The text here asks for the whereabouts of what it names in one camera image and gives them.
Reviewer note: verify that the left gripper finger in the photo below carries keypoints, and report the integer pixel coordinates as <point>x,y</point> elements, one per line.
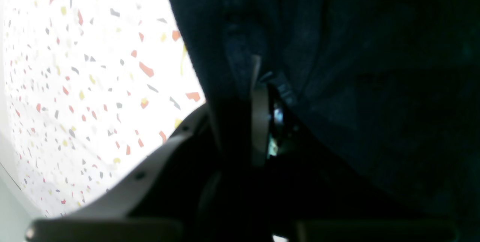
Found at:
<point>198,187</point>

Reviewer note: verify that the black t-shirt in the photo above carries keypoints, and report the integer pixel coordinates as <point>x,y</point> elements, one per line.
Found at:
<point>391,86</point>

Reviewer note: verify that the terrazzo patterned tablecloth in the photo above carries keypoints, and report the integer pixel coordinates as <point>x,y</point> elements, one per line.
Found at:
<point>93,87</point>

